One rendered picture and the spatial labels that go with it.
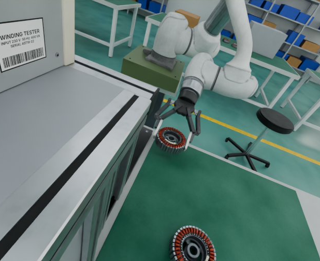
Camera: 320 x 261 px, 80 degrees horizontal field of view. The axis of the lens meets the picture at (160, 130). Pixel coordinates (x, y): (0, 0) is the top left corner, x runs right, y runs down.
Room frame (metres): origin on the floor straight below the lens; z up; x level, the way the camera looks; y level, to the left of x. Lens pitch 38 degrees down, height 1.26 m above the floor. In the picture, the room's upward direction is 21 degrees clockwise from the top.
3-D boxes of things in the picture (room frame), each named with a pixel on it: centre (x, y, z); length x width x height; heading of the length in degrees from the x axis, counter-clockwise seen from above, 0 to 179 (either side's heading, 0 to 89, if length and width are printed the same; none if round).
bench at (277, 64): (3.27, -0.40, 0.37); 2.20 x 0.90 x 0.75; 87
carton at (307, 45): (6.49, -3.06, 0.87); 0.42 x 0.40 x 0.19; 86
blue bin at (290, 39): (6.51, -2.59, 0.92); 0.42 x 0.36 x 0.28; 176
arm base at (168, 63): (1.22, 0.17, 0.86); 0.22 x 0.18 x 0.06; 89
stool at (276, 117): (1.68, -0.99, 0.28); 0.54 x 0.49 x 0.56; 177
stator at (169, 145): (0.53, -0.05, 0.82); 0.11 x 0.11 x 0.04
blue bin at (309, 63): (6.47, -3.35, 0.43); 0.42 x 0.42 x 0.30; 87
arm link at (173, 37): (1.22, 0.13, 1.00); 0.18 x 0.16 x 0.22; 113
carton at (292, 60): (6.50, -2.93, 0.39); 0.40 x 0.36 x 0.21; 176
